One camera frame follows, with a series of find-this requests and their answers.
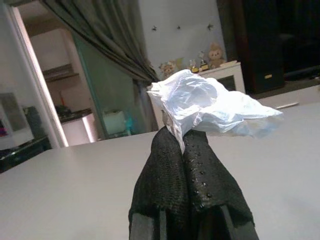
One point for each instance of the white low cabinet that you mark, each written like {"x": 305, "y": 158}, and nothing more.
{"x": 230, "y": 77}

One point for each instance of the small bear figurine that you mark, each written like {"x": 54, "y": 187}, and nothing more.
{"x": 167, "y": 70}

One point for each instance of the small glass trophy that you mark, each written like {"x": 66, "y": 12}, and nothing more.
{"x": 192, "y": 66}

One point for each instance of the beige teddy bear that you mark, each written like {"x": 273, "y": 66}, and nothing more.
{"x": 216, "y": 56}

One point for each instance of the frosted glass sliding door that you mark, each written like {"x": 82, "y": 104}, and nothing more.
{"x": 110, "y": 95}

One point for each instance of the white plastic bag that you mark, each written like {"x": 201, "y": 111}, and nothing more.
{"x": 197, "y": 102}

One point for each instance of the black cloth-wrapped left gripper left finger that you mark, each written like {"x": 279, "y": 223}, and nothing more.
{"x": 162, "y": 180}

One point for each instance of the dark television stand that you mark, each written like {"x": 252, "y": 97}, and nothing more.
{"x": 302, "y": 50}

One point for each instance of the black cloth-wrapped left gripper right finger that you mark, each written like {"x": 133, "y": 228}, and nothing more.
{"x": 212, "y": 185}

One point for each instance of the white box appliance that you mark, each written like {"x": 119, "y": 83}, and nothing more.
{"x": 13, "y": 120}

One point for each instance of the black kitchen counter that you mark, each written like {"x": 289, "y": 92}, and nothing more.
{"x": 22, "y": 152}

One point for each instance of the grey-green curtain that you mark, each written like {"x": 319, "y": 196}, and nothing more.
{"x": 110, "y": 37}

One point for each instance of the tall black speaker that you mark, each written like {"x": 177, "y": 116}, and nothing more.
{"x": 262, "y": 50}

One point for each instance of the small wall hook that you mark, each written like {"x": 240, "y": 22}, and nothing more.
{"x": 210, "y": 26}
{"x": 178, "y": 27}
{"x": 153, "y": 28}

